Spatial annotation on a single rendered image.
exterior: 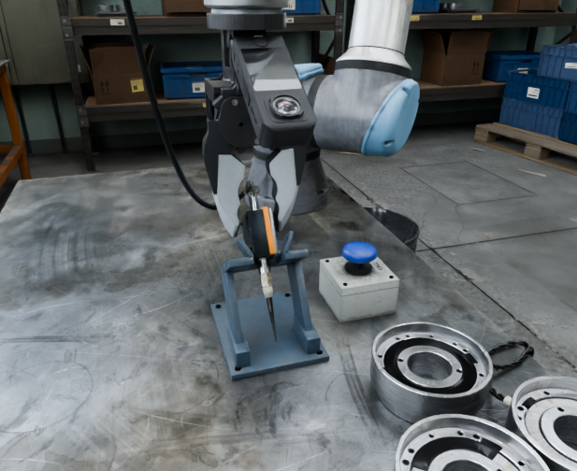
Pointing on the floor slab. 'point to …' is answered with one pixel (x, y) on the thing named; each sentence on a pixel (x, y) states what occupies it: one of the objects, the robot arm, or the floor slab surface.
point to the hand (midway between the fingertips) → (257, 225)
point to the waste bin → (397, 225)
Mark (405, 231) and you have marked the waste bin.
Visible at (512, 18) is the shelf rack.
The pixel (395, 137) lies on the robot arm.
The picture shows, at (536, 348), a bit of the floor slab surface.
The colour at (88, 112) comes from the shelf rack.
